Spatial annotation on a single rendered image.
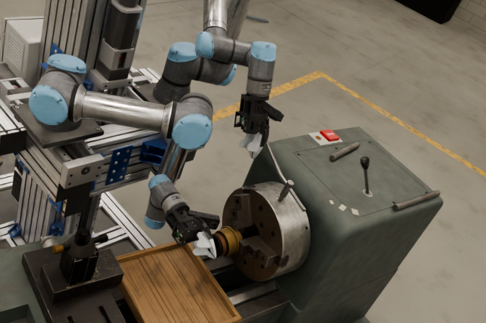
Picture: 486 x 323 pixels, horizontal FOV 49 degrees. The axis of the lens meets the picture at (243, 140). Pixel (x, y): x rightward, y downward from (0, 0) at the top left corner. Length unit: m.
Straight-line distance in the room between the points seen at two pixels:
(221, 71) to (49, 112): 0.72
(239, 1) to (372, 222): 0.90
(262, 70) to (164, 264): 0.74
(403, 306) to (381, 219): 1.82
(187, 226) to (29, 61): 0.94
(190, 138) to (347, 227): 0.57
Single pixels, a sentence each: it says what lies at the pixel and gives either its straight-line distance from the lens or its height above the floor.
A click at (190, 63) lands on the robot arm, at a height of 1.35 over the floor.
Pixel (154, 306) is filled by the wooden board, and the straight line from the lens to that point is 1.73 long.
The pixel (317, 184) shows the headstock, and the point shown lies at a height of 1.25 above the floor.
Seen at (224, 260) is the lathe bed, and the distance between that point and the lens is 1.96.
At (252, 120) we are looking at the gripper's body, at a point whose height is 1.46.
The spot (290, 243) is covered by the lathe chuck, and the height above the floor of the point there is 1.16.
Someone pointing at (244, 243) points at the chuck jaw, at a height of 1.11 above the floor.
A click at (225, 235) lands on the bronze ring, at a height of 1.12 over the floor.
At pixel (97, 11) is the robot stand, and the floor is 1.48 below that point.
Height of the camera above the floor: 2.24
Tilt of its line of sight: 32 degrees down
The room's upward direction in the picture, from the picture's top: 22 degrees clockwise
